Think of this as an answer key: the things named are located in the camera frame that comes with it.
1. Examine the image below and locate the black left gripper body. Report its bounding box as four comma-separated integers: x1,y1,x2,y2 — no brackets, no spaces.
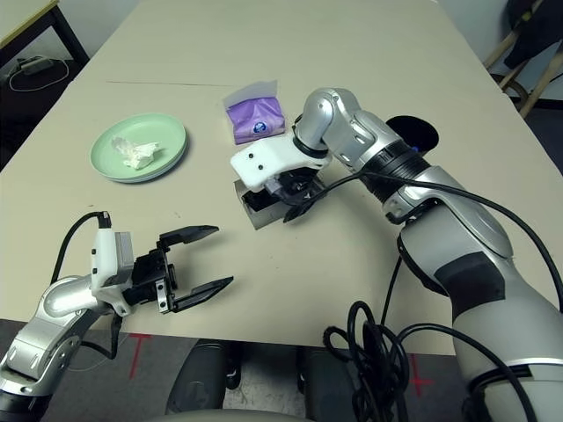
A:
125,248,179,316

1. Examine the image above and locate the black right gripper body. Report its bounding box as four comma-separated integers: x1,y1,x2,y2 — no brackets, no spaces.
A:
263,166,325,206

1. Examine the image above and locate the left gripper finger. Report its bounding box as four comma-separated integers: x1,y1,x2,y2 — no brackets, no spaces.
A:
169,275,235,314
157,224,220,250

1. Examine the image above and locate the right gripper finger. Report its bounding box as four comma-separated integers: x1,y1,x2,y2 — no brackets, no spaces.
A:
282,188,329,224

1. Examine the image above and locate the white tissue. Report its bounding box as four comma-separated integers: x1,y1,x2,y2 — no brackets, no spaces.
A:
110,136,163,170

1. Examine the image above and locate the light green plate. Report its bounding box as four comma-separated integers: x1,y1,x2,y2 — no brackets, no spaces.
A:
90,113,188,182

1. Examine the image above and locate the grey glasses case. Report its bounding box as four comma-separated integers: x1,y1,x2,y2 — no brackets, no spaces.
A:
234,178,309,231

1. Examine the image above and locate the light blue plate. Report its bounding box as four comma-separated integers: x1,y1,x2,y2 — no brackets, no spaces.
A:
109,140,191,185

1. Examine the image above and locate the purple tissue pack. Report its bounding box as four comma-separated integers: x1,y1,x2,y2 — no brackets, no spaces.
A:
223,78,287,146

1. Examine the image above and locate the black robot left leg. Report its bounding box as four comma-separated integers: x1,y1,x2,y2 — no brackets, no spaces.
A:
169,340,242,414

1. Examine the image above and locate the black robot leg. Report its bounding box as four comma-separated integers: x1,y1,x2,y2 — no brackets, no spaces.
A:
169,340,242,414
298,346,366,422

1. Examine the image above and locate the beige robot waist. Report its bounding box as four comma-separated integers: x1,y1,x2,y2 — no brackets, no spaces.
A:
157,408,318,422

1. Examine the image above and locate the black cup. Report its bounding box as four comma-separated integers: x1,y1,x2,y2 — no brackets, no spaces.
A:
386,114,441,153

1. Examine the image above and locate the black robot right leg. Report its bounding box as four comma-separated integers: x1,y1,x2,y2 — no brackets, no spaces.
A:
298,346,366,422

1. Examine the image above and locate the wooden stool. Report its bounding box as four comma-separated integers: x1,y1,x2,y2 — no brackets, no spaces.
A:
483,30,563,118

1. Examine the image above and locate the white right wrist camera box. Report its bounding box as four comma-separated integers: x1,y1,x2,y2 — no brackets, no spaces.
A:
229,138,333,191

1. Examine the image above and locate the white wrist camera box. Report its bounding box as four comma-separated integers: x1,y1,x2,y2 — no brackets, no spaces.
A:
229,138,333,191
90,228,135,317

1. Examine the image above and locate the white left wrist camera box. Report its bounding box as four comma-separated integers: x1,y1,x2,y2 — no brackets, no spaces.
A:
90,228,135,317

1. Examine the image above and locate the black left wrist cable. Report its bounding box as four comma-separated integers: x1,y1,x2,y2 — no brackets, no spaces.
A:
50,211,124,361

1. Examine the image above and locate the black cable bundle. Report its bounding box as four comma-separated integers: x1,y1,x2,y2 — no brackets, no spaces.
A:
323,301,454,422

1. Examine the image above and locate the white floor cable loop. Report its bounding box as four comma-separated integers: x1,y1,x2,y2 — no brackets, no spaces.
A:
8,56,71,92

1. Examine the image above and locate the beige side table black frame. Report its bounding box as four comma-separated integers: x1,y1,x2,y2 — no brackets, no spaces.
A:
0,0,91,71

